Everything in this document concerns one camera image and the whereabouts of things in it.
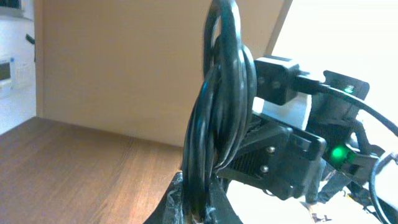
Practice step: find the black cable small plug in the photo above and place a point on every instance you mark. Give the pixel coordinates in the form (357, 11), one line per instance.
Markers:
(198, 152)

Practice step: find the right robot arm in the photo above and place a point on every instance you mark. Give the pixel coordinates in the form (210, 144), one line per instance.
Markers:
(320, 161)

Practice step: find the black USB cable blue plug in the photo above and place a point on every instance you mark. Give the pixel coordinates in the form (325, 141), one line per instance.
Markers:
(222, 45)

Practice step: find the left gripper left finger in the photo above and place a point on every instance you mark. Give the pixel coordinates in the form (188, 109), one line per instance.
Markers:
(170, 208)

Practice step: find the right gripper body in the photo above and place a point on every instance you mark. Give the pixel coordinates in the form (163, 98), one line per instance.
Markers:
(277, 157)

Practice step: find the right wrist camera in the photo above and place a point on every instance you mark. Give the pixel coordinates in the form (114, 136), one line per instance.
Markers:
(274, 97)

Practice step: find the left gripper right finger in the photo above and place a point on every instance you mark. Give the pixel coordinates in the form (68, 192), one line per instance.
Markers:
(218, 209)

